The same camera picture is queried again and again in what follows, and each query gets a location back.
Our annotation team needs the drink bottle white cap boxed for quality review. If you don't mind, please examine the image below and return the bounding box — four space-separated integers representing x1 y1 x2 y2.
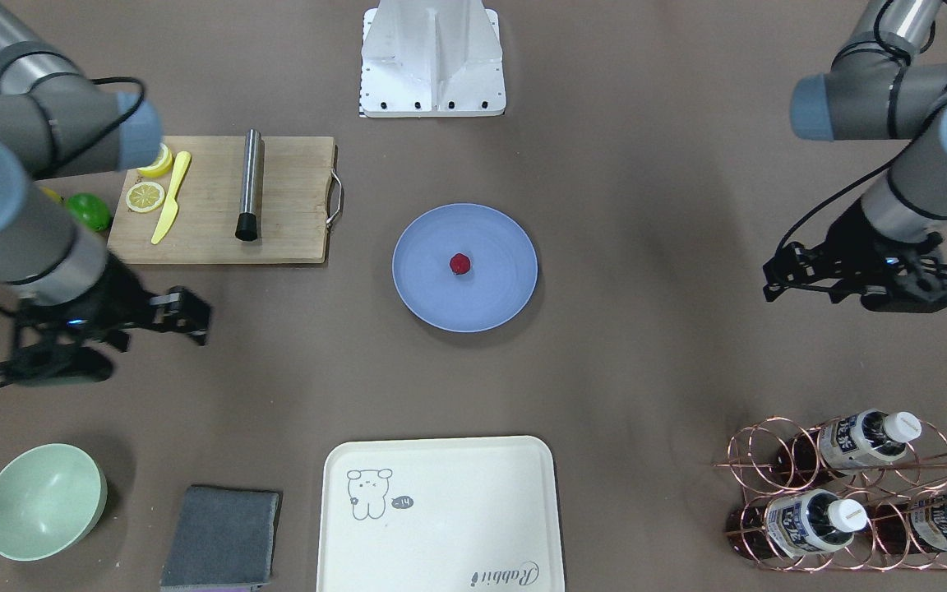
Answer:
817 409 923 474

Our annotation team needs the yellow lemon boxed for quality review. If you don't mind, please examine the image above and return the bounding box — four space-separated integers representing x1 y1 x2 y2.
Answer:
39 185 64 205

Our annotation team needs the cream rabbit tray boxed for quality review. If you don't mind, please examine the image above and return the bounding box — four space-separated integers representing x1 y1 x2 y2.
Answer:
316 435 566 591

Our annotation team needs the steel muddler black tip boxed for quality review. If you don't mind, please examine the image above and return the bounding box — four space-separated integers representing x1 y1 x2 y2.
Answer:
234 128 266 241

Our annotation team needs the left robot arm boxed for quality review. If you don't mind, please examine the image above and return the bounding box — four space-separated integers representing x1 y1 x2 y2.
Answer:
189 1 947 349

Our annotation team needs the red strawberry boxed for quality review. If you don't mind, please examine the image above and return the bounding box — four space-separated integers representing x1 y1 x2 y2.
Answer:
450 252 471 275

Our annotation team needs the lemon half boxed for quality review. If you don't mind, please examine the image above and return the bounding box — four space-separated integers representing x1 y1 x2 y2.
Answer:
136 142 174 180
124 181 166 214

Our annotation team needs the lemon half upper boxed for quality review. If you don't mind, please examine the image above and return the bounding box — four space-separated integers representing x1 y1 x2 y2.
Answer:
136 142 174 180

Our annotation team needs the green lime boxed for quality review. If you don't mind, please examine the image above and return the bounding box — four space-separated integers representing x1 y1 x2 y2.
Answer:
64 192 113 233

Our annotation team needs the blue plate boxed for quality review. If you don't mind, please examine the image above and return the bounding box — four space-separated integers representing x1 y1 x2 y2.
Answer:
391 203 538 333

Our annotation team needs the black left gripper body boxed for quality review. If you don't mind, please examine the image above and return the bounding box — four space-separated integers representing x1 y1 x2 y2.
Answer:
819 201 947 313

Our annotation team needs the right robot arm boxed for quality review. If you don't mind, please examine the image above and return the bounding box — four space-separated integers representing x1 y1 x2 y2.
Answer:
0 3 163 387

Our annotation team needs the copper wire bottle rack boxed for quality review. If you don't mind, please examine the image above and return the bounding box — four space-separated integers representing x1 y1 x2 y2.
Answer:
718 416 947 573

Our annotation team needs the grey folded cloth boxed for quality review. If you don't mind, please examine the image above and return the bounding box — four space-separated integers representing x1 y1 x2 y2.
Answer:
160 486 281 591

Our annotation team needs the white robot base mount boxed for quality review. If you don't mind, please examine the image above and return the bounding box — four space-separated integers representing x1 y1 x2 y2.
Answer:
358 1 507 118

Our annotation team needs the yellow plastic knife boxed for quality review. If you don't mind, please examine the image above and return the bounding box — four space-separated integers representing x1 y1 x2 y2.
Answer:
150 150 192 246

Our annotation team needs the lemon half lower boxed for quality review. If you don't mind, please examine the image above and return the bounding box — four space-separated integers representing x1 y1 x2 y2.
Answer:
124 181 166 214

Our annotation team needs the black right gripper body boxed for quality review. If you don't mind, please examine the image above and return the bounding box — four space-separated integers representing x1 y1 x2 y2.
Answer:
12 255 157 351

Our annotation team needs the wooden cutting board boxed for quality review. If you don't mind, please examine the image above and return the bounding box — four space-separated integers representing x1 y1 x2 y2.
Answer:
108 136 339 265

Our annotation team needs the mint green bowl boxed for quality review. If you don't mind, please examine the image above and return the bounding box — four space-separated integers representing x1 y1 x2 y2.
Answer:
0 443 108 562

